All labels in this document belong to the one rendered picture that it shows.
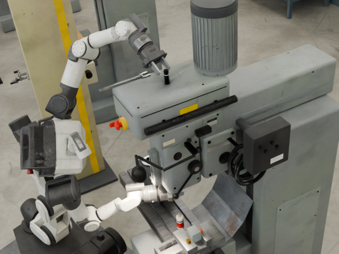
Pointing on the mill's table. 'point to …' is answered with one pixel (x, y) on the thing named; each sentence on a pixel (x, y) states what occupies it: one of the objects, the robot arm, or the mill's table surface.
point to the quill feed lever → (193, 167)
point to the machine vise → (211, 229)
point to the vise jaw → (179, 235)
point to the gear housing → (185, 130)
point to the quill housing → (167, 183)
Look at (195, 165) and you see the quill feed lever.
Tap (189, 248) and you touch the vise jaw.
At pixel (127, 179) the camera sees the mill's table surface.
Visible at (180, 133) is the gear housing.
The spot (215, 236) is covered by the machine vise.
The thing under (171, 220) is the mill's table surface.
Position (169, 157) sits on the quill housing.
